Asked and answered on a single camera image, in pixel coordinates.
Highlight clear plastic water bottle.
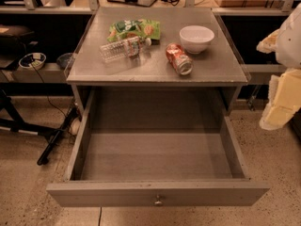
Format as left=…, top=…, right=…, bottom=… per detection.
left=100, top=36, right=151, bottom=62

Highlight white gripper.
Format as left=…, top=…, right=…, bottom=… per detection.
left=256, top=4, right=301, bottom=131

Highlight open grey top drawer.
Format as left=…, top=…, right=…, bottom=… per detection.
left=47, top=88, right=269, bottom=207

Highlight metal drawer knob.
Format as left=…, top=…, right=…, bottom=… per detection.
left=154, top=195, right=164, bottom=206

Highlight dark round dish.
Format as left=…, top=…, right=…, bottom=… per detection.
left=56, top=53, right=73, bottom=69

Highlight green chip bag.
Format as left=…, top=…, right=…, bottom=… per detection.
left=107, top=19, right=161, bottom=42

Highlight grey cabinet with top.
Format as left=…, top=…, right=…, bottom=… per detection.
left=64, top=6, right=252, bottom=116

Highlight red coke can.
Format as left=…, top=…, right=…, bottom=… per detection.
left=166, top=43, right=193, bottom=75

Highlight black power cable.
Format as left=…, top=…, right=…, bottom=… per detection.
left=30, top=63, right=69, bottom=118

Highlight white bowl with cables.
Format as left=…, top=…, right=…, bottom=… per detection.
left=19, top=52, right=46, bottom=71

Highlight black stand legs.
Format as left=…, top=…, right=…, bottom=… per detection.
left=0, top=89, right=77, bottom=166

